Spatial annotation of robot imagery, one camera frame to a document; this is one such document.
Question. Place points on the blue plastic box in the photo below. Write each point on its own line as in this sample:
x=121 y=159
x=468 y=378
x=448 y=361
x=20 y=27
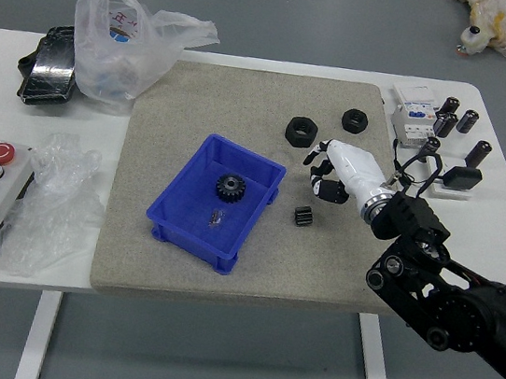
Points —
x=191 y=223

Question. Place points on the white circuit breaker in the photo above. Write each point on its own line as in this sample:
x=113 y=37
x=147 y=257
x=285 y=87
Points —
x=412 y=113

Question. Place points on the white table leg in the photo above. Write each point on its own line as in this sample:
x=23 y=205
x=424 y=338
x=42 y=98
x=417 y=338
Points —
x=36 y=338
x=375 y=362

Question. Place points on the small metal screw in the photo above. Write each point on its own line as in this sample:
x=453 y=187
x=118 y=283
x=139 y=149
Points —
x=216 y=218

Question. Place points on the large black gear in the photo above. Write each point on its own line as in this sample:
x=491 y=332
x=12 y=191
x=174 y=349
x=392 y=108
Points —
x=230 y=188

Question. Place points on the large black hex nut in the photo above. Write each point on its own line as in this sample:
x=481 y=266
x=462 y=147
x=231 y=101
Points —
x=301 y=131

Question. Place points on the white power socket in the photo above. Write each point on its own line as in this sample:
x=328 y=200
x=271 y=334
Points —
x=450 y=193

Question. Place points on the grey-brown mat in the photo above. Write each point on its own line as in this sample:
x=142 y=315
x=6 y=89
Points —
x=269 y=272

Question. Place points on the small black hex nut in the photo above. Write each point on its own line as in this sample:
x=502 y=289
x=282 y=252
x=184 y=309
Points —
x=355 y=120

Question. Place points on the crumpled clear plastic wrap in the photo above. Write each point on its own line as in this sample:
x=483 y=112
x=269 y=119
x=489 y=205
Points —
x=53 y=199

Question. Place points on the translucent printed plastic bag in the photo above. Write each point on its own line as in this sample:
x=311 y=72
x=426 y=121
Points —
x=110 y=66

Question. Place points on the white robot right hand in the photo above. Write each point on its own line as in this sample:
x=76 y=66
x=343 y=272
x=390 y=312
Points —
x=355 y=168

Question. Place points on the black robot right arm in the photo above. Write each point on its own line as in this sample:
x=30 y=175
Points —
x=462 y=313

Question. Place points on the black cylindrical capacitor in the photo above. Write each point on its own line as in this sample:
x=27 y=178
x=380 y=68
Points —
x=467 y=121
x=477 y=153
x=446 y=125
x=449 y=107
x=430 y=146

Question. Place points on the small black gear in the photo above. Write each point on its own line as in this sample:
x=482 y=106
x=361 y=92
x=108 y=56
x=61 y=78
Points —
x=304 y=216

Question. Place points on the black wrapped tray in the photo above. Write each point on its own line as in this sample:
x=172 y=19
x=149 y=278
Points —
x=48 y=71

